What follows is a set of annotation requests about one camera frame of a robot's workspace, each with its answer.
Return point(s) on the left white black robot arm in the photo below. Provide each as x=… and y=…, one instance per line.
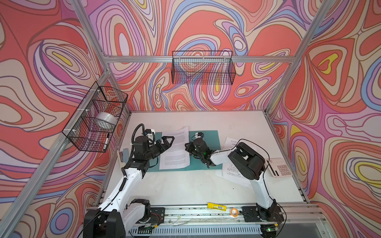
x=115, y=217

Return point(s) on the yellow glue stick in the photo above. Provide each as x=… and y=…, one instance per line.
x=215, y=206

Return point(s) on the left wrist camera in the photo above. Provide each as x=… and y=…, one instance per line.
x=150, y=134

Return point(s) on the printed white paper sheet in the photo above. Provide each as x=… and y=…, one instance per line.
x=176, y=157

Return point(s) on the black wire basket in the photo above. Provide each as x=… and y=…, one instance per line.
x=88, y=133
x=199, y=67

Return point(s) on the black white marker pen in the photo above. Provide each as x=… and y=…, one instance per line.
x=106, y=143

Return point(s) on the white tape roll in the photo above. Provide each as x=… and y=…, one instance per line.
x=107, y=117

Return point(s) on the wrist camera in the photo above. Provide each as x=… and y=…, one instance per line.
x=150, y=134
x=199, y=135

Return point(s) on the left black wire basket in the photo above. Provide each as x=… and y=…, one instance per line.
x=88, y=133

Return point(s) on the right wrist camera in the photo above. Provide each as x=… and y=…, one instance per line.
x=199, y=135

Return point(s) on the lower white paper sheets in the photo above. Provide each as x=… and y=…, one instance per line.
x=229, y=171

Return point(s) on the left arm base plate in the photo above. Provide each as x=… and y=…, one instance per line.
x=156, y=217

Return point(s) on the pink white calculator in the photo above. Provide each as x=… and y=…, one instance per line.
x=278, y=168

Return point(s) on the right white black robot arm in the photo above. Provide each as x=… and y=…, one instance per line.
x=249, y=163

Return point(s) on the grey blue stapler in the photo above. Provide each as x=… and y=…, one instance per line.
x=123, y=156

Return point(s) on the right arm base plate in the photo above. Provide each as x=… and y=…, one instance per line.
x=258, y=214

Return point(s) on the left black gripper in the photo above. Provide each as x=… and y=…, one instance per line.
x=161, y=149

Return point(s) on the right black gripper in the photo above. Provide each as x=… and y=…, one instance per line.
x=192, y=145

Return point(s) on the back black wire basket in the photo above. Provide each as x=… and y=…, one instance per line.
x=199, y=67

